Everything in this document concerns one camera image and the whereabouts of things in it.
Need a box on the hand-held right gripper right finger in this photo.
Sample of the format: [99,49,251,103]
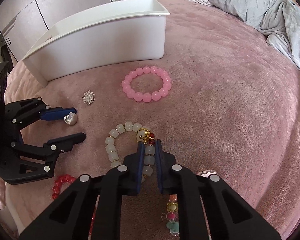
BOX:
[155,139,282,240]

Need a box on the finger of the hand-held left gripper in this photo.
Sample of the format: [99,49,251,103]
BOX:
[0,132,87,185]
[5,97,77,133]

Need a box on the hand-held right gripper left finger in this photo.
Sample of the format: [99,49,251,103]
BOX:
[19,142,145,240]

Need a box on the silver spiky brooch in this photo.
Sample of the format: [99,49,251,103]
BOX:
[82,91,95,107]

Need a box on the red bead bracelet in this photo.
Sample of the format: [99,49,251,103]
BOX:
[52,174,97,234]

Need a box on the white bead bracelet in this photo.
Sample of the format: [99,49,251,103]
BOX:
[105,122,157,183]

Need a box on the pink bead bracelet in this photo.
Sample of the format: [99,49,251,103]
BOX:
[121,66,172,103]

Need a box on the white plastic storage bin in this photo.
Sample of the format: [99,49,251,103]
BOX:
[22,0,171,88]

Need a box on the translucent pink trinket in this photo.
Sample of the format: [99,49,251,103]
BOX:
[196,170,218,178]

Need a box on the sliding door wardrobe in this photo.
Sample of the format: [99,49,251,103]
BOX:
[0,0,115,63]

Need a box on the grey blanket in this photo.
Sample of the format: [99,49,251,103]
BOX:
[192,0,300,72]

